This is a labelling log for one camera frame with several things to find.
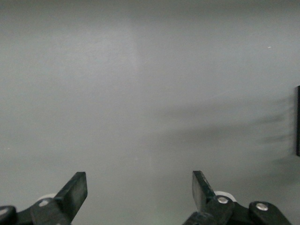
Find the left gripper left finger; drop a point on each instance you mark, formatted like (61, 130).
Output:
(70, 199)

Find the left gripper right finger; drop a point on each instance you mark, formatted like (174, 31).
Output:
(206, 206)

